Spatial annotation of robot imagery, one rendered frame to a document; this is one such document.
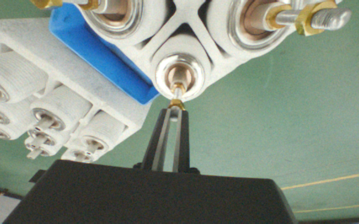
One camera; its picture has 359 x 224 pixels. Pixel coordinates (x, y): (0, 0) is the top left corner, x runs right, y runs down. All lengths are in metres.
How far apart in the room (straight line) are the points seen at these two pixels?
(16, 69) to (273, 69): 0.70
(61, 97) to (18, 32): 0.16
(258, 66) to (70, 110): 0.58
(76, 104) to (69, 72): 0.08
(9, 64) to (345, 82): 1.00
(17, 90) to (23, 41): 0.11
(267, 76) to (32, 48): 0.68
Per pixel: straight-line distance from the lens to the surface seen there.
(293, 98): 0.66
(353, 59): 0.71
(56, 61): 0.42
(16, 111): 0.51
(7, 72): 0.41
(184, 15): 0.24
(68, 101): 0.38
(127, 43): 0.19
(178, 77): 0.16
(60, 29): 0.45
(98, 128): 0.37
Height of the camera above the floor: 0.42
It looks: 50 degrees down
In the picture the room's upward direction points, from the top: 174 degrees counter-clockwise
